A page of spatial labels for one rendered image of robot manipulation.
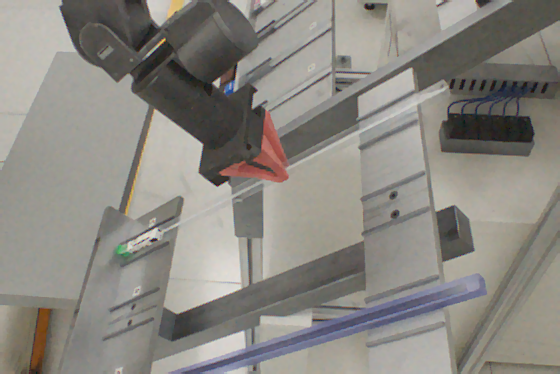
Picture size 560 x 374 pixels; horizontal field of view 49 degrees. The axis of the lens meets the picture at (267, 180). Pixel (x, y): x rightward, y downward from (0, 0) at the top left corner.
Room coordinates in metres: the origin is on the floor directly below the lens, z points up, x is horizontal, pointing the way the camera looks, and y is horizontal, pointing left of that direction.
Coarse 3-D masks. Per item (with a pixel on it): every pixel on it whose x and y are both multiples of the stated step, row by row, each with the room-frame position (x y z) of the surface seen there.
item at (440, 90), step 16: (416, 96) 0.45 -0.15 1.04; (432, 96) 0.44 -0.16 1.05; (448, 96) 0.44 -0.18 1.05; (384, 112) 0.46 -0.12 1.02; (400, 112) 0.44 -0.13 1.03; (352, 128) 0.46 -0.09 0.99; (368, 128) 0.45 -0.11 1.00; (320, 144) 0.46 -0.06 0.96; (336, 144) 0.45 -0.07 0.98; (288, 160) 0.46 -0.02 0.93; (304, 160) 0.45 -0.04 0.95; (240, 192) 0.46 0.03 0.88; (208, 208) 0.46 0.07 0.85; (176, 224) 0.46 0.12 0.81
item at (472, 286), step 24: (432, 288) 0.24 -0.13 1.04; (456, 288) 0.23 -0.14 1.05; (480, 288) 0.23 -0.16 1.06; (360, 312) 0.24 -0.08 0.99; (384, 312) 0.23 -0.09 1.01; (408, 312) 0.23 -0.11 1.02; (288, 336) 0.24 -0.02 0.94; (312, 336) 0.24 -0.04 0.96; (336, 336) 0.23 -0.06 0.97; (216, 360) 0.25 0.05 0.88; (240, 360) 0.24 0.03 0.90; (264, 360) 0.24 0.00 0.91
